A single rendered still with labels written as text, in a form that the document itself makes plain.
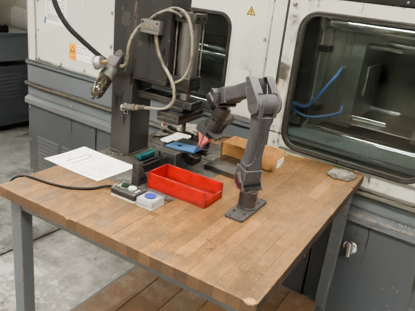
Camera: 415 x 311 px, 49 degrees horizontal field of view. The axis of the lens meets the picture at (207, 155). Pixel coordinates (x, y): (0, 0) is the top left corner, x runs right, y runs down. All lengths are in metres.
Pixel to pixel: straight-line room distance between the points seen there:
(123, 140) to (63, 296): 1.01
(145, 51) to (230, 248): 0.85
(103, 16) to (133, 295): 1.67
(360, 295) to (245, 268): 1.21
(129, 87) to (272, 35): 0.77
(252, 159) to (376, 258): 1.01
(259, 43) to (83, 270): 1.60
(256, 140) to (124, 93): 0.67
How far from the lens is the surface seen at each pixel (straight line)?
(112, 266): 2.83
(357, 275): 2.39
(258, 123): 1.45
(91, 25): 3.07
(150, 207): 1.52
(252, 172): 1.53
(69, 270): 2.81
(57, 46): 3.34
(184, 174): 1.71
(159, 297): 2.26
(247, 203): 1.56
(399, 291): 2.36
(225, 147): 2.02
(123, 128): 1.96
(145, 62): 1.82
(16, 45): 4.92
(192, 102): 1.78
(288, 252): 1.41
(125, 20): 1.87
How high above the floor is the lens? 1.62
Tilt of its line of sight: 21 degrees down
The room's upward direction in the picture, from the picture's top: 7 degrees clockwise
